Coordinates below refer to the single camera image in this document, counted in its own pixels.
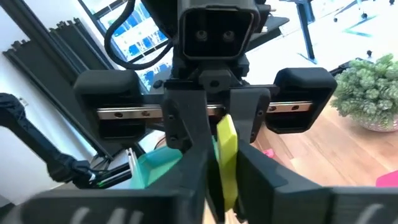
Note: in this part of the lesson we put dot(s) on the green plastic bin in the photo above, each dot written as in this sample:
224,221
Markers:
155,165

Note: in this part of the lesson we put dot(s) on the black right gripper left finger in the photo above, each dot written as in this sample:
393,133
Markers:
124,205

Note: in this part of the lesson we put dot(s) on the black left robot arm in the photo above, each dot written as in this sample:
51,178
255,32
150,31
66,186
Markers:
158,12

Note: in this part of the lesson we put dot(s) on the potted green plant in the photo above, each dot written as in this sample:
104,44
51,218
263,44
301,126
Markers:
367,90

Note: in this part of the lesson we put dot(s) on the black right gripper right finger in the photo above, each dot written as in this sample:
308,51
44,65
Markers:
311,205

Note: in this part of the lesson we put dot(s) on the pink plastic bin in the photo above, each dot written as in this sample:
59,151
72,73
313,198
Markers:
388,180

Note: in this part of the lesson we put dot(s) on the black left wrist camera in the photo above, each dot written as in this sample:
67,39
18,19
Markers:
217,18

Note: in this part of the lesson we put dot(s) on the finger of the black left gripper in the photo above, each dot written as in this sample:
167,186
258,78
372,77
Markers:
183,118
248,112

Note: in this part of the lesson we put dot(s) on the black standing desk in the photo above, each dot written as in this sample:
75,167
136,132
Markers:
306,31

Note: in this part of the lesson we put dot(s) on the pink eraser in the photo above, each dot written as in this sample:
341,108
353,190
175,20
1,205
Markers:
269,153

